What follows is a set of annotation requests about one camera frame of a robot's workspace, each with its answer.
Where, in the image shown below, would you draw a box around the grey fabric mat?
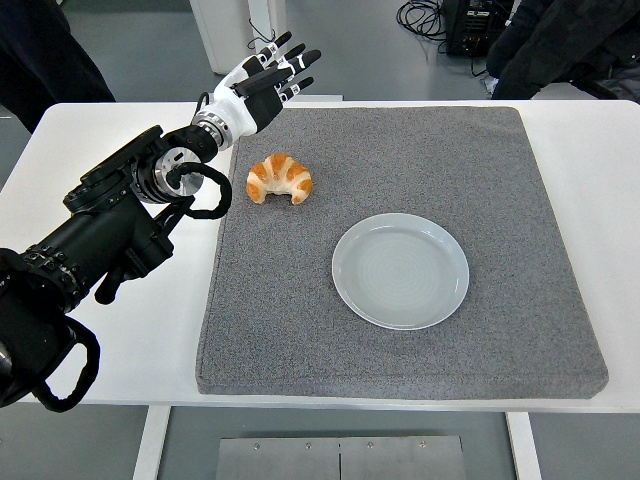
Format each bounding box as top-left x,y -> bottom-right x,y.
193,105 -> 610,401

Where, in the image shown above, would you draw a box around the person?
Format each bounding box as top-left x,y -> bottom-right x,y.
485,0 -> 640,106
0,0 -> 117,135

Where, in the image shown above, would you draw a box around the white cabinet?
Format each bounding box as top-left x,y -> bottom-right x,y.
188,0 -> 287,76

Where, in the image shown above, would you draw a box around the black computer case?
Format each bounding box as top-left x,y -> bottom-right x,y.
443,0 -> 516,57

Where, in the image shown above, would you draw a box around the pale grey round plate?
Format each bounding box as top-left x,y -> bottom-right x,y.
331,212 -> 471,331

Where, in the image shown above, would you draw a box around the white table leg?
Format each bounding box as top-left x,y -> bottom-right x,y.
132,405 -> 172,480
504,412 -> 544,480

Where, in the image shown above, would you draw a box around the black floor cables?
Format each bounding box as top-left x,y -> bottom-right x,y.
396,0 -> 451,56

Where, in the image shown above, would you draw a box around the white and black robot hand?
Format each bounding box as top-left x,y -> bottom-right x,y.
202,30 -> 323,140

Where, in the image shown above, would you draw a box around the grey metal plate with screws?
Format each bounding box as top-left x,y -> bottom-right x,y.
215,435 -> 466,480

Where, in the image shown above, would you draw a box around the golden croissant bread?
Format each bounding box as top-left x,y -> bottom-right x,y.
245,153 -> 314,205

